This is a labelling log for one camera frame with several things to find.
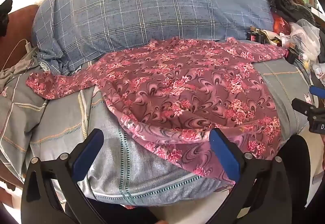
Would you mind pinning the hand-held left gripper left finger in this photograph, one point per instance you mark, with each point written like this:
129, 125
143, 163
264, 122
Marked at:
85, 158

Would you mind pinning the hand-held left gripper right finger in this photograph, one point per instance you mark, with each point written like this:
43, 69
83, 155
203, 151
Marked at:
226, 158

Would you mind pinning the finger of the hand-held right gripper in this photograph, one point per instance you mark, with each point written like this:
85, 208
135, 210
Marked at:
317, 91
302, 107

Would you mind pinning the pink floral garment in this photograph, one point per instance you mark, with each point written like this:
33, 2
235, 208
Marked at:
177, 87

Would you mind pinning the grey plaid bed sheet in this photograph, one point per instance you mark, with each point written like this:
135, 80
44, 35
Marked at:
119, 163

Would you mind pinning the clear plastic bag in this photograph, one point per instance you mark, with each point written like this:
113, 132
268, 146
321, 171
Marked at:
304, 33

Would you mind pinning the black and red box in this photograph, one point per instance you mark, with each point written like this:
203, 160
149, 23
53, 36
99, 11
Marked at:
256, 35

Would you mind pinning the crumpled grey cloth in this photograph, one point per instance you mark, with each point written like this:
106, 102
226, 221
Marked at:
12, 73

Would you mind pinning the brown wooden headboard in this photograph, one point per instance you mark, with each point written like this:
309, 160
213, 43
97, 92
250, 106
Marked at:
17, 33

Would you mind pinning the blue plaid quilt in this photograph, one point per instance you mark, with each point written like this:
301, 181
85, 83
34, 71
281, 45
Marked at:
152, 10

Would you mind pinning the black bag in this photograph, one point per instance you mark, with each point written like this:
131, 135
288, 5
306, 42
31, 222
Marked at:
5, 14

